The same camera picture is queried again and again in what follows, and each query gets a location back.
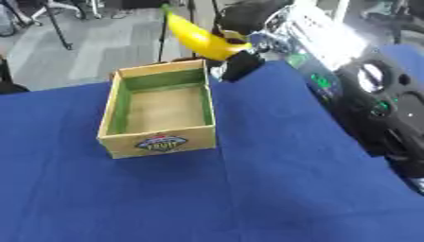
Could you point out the tan cardboard box green inside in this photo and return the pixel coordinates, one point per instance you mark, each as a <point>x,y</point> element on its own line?
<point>160,110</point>

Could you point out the white office chair base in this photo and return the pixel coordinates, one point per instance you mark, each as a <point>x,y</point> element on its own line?
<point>60,8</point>

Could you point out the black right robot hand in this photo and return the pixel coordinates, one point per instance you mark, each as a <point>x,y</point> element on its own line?
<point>242,64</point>

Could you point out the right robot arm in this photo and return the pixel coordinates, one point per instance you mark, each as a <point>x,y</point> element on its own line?
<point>353,72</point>

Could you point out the yellow toy banana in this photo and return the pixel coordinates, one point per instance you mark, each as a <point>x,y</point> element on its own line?
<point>201,39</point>

